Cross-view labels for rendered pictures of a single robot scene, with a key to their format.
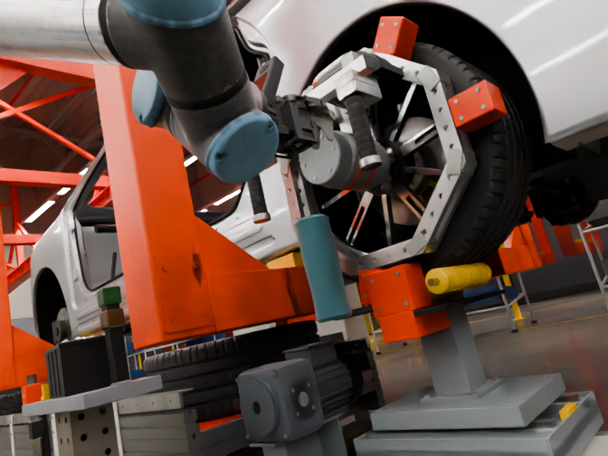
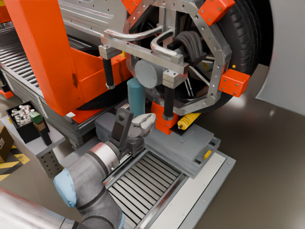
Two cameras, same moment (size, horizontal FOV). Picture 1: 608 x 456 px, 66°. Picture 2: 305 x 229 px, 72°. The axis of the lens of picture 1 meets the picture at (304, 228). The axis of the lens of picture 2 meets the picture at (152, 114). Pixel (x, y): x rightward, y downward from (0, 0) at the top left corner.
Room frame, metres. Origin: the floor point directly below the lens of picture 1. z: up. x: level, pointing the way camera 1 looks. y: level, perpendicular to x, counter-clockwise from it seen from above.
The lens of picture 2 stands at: (0.24, -0.06, 1.32)
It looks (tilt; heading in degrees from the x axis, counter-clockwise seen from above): 41 degrees down; 357
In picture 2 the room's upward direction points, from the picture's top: straight up
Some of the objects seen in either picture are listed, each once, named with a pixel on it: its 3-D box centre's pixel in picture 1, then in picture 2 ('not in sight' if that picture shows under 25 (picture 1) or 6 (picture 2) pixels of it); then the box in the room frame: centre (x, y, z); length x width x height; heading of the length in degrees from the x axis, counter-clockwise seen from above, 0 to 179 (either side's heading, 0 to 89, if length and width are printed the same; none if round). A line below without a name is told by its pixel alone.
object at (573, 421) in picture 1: (473, 431); (178, 141); (1.28, -0.30, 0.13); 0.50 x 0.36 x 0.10; 48
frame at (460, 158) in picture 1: (363, 164); (169, 60); (1.16, -0.19, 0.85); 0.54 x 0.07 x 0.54; 48
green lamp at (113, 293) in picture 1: (109, 297); (36, 117); (1.02, 0.46, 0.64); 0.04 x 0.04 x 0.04; 48
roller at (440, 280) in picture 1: (460, 277); (193, 114); (1.15, -0.35, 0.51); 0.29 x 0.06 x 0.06; 138
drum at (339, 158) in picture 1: (346, 161); (160, 66); (1.11, -0.14, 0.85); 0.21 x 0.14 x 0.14; 138
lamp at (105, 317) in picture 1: (112, 318); (39, 125); (1.02, 0.46, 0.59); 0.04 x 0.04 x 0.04; 48
